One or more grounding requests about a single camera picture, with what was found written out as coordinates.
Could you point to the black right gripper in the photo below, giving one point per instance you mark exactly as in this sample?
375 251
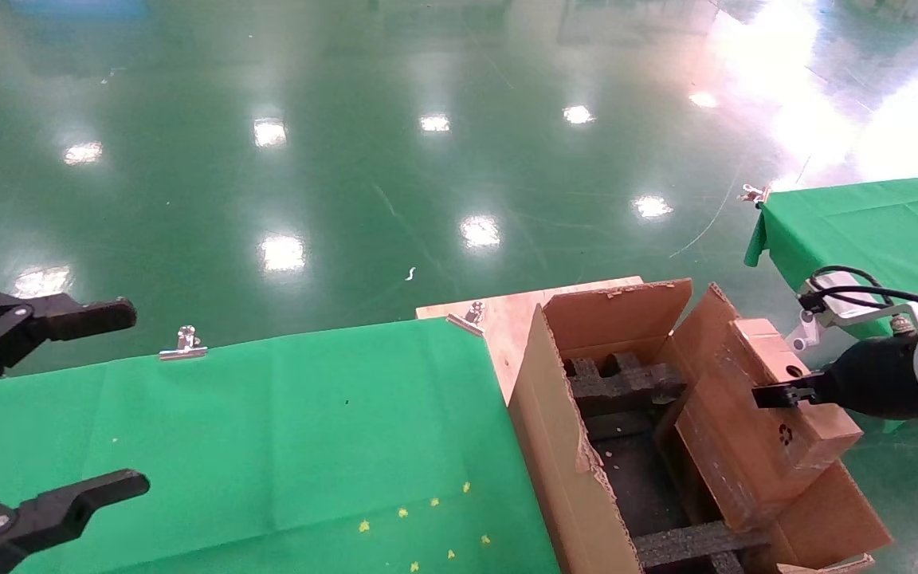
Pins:
873 379

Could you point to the small cardboard box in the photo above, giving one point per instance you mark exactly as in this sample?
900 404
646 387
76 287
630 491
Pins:
746 446

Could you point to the large open cardboard carton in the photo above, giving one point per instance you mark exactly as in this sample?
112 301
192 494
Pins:
555 446

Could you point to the white metal table leg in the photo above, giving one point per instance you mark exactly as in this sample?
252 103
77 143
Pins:
803 339

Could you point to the metal binder clip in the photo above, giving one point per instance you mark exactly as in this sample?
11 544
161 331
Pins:
467 321
184 347
754 194

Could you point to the green table cloth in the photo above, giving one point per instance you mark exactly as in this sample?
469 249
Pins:
865 223
228 438

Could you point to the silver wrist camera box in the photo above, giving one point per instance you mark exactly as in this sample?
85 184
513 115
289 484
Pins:
833 285

